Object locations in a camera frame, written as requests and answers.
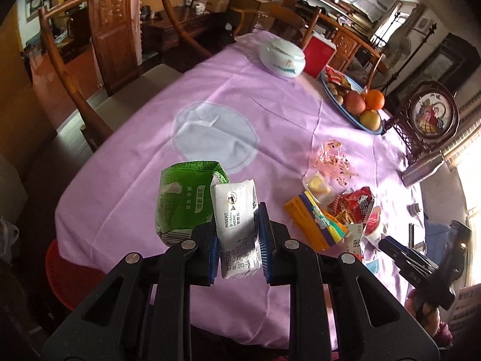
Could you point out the red white box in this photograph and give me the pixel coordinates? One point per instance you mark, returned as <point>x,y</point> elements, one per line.
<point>318,53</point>

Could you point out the wooden armchair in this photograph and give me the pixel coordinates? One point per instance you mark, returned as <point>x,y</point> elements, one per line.
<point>112,34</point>

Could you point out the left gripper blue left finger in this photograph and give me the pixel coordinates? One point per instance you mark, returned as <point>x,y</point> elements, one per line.
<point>213,251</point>

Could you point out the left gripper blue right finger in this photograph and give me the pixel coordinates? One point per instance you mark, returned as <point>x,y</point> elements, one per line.
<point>264,236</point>

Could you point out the white milk carton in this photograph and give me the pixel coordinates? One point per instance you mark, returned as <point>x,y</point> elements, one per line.
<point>235,210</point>

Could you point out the yellow pear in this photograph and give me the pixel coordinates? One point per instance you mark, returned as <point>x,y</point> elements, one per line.
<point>370,120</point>

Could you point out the yellow cake in wrapper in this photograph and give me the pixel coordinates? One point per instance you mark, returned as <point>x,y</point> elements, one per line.
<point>317,185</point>

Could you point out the red snack bag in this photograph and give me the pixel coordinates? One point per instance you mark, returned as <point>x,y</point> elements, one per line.
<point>354,207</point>

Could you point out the orange striped medicine box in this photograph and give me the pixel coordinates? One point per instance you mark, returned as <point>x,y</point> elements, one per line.
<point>321,229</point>

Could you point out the paper cup red inside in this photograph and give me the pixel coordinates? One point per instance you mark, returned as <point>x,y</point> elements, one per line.
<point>360,235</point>

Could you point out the pink clear candy wrapper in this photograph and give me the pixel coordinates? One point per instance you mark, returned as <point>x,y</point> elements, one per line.
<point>331,161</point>

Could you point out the red apple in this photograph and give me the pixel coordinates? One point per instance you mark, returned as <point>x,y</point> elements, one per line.
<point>354,103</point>

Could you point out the right hand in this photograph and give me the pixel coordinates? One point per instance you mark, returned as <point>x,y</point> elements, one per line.
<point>431,314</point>

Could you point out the green snack bag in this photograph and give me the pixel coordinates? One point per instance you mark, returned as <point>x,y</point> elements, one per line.
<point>184,199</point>

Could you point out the blue fruit plate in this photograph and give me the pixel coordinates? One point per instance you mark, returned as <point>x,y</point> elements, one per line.
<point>336,85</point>

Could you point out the white ceramic lidded jar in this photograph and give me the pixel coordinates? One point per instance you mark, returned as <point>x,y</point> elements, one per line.
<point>282,58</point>

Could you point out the purple tablecloth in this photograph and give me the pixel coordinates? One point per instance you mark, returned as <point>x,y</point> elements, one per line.
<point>231,110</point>

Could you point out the orange fruit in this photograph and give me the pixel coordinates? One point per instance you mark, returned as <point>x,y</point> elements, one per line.
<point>374,99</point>

